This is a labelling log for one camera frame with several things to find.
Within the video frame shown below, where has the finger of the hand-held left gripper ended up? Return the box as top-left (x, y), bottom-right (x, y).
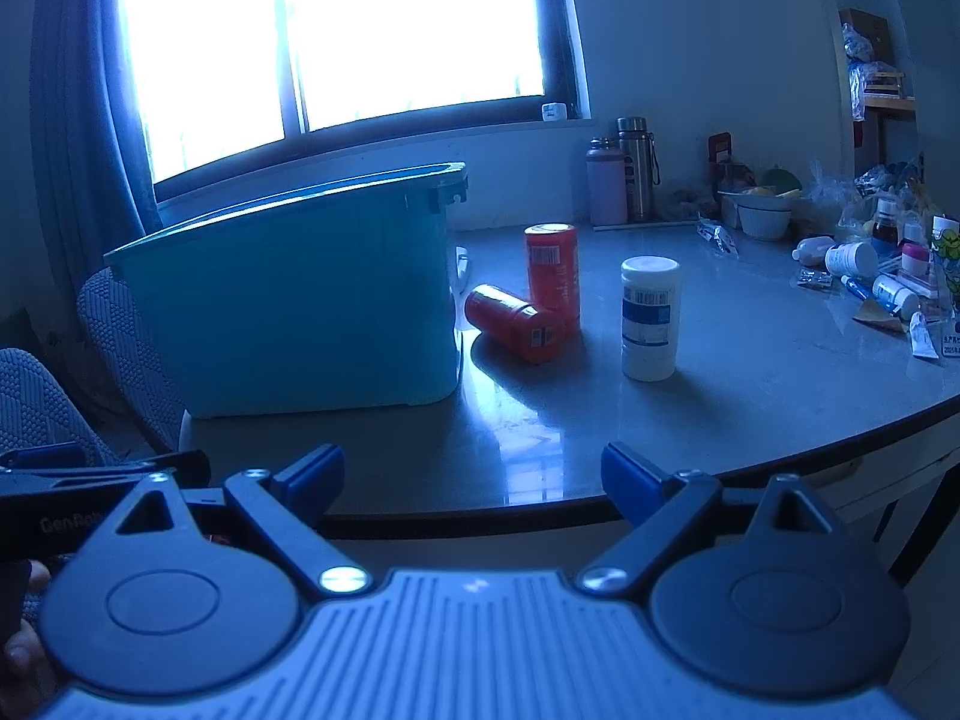
top-left (0, 450), bottom-right (212, 500)
top-left (0, 444), bottom-right (85, 470)

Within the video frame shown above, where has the clear wrapped packet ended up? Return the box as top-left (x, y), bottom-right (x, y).
top-left (696, 216), bottom-right (740, 254)

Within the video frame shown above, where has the brown glass bottle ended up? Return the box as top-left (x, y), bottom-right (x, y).
top-left (870, 195), bottom-right (901, 248)

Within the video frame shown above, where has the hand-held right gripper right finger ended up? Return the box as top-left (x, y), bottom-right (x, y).
top-left (576, 441), bottom-right (845, 601)

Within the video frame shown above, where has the dark teal curtain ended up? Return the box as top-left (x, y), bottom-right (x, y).
top-left (30, 0), bottom-right (162, 293)

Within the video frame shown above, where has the window with dark frame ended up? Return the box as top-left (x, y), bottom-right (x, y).
top-left (97, 0), bottom-right (592, 203)

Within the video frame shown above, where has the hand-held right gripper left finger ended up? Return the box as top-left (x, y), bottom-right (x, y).
top-left (112, 444), bottom-right (374, 602)

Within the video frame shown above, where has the white ointment tube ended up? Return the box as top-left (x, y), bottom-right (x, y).
top-left (909, 311), bottom-right (940, 359)

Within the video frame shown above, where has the brown paper piece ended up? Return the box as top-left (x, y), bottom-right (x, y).
top-left (853, 298), bottom-right (905, 332)

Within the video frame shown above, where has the white bottle with blue label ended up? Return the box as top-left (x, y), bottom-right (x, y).
top-left (620, 256), bottom-right (682, 382)

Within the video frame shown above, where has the bag of dried food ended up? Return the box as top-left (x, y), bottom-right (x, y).
top-left (660, 184), bottom-right (713, 222)

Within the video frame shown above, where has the teal plastic storage bin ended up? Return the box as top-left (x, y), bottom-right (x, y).
top-left (103, 161), bottom-right (470, 421)

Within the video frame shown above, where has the clear plastic bag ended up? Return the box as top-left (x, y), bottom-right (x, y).
top-left (799, 157), bottom-right (863, 237)

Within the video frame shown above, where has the white ribbed bowl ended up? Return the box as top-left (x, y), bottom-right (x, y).
top-left (739, 206), bottom-right (794, 242)

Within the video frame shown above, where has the steel thermos flask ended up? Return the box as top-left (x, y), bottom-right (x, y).
top-left (616, 117), bottom-right (661, 223)

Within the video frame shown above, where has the wooden shelf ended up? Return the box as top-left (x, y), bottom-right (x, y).
top-left (840, 7), bottom-right (917, 121)

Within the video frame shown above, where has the pink water bottle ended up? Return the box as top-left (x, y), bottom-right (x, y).
top-left (586, 138), bottom-right (629, 226)

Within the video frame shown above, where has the shallow white dish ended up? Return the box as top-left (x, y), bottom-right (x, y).
top-left (716, 187), bottom-right (796, 215)

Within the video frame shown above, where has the white pill bottle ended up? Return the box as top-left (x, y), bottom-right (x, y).
top-left (825, 241), bottom-right (880, 278)

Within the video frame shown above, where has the person's left hand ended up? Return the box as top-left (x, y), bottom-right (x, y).
top-left (0, 561), bottom-right (59, 702)

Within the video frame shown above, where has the red canister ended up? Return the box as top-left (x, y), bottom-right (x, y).
top-left (523, 223), bottom-right (582, 338)
top-left (463, 284), bottom-right (567, 366)

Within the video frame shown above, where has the slim white medicine bottle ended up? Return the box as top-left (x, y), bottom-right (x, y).
top-left (872, 274), bottom-right (922, 320)

